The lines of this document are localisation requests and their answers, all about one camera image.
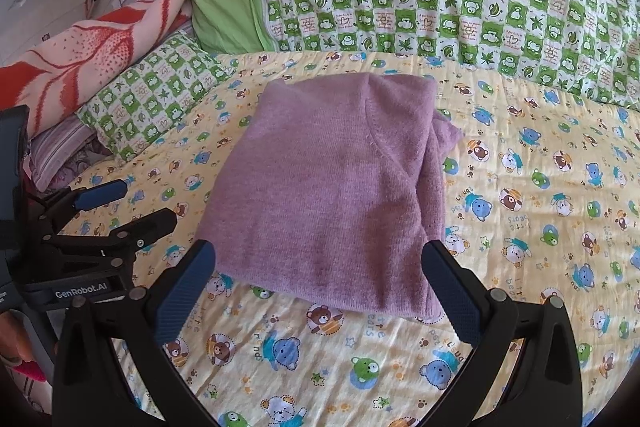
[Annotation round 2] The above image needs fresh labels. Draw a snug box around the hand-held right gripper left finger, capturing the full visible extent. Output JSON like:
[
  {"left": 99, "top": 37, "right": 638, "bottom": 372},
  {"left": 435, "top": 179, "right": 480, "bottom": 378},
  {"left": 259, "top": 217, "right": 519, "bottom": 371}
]
[{"left": 52, "top": 239, "right": 218, "bottom": 427}]

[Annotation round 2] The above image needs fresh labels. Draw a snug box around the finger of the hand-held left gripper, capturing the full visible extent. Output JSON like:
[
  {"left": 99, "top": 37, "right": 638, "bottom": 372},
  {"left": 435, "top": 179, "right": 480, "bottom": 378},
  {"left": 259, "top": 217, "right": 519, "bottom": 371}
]
[
  {"left": 30, "top": 179, "right": 129, "bottom": 221},
  {"left": 104, "top": 208, "right": 179, "bottom": 259}
]

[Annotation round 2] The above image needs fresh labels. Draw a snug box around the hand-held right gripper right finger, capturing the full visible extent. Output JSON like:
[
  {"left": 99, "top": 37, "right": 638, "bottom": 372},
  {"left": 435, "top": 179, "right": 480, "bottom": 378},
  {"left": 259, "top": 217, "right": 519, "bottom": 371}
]
[{"left": 421, "top": 239, "right": 583, "bottom": 427}]

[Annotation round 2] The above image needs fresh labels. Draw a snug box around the purple knit sweater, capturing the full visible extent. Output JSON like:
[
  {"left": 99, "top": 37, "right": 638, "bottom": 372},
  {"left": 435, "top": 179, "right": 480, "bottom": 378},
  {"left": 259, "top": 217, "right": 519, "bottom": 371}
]
[{"left": 194, "top": 72, "right": 466, "bottom": 323}]

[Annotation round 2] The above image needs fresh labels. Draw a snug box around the person's left hand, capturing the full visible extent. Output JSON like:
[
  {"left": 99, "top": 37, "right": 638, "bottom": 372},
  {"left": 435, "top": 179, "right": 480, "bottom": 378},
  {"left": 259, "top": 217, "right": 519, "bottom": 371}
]
[{"left": 0, "top": 307, "right": 33, "bottom": 363}]

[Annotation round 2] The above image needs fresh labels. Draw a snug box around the striped pillow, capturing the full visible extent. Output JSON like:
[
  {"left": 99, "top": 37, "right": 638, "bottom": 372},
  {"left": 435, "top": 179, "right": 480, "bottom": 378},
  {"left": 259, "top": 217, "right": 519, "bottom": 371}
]
[{"left": 27, "top": 114, "right": 118, "bottom": 194}]

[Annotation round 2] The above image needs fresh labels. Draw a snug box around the yellow bear-print bed sheet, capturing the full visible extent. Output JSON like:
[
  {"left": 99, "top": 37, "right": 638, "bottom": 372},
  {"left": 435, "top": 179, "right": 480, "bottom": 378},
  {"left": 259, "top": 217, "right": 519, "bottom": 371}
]
[{"left": 65, "top": 49, "right": 640, "bottom": 427}]

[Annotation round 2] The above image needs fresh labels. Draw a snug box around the green checkered pillow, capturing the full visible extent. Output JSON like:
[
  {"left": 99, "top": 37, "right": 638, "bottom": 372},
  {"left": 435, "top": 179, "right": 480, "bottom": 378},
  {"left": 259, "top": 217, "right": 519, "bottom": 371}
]
[{"left": 77, "top": 32, "right": 236, "bottom": 162}]

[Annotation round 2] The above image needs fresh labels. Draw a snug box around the red and white floral blanket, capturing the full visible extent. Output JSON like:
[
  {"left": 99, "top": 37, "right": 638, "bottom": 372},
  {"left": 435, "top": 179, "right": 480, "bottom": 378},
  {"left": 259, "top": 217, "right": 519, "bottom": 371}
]
[{"left": 0, "top": 0, "right": 195, "bottom": 138}]

